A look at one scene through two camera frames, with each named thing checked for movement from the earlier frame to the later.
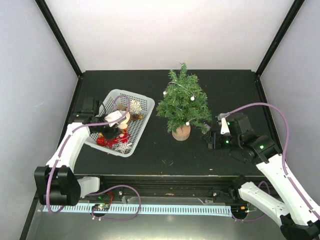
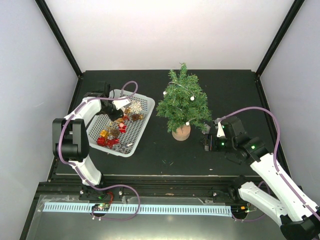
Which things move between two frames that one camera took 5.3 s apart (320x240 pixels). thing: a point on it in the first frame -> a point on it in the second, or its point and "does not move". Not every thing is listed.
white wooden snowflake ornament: [135, 107] does not move
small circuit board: [102, 207] does not move
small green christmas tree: [184, 103] does not move
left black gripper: [112, 133] -> [115, 116]
